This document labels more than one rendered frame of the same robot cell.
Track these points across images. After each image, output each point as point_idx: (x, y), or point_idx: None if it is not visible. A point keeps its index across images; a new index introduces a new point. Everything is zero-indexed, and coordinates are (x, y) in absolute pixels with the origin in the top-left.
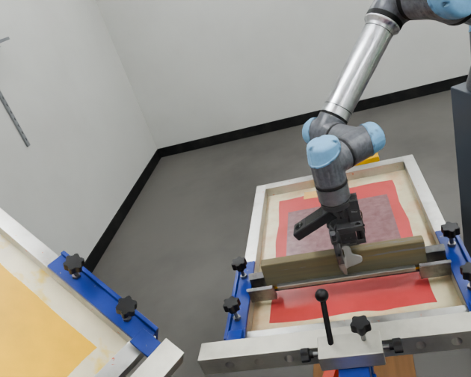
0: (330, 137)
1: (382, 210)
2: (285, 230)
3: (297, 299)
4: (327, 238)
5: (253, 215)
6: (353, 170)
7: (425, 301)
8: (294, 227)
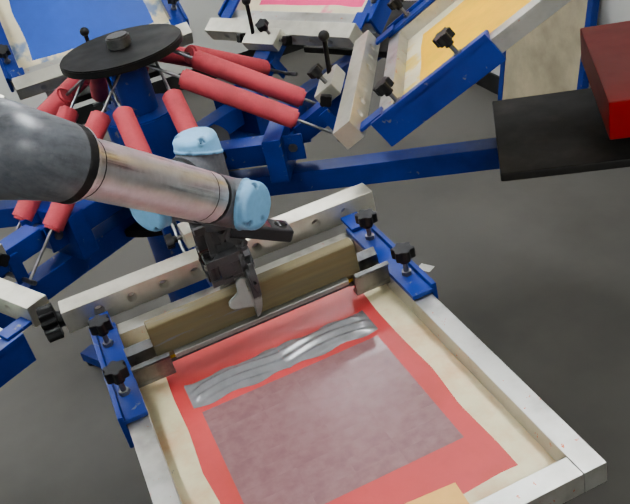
0: (182, 140)
1: (255, 483)
2: (432, 395)
3: (328, 304)
4: (335, 398)
5: (514, 376)
6: None
7: None
8: (286, 223)
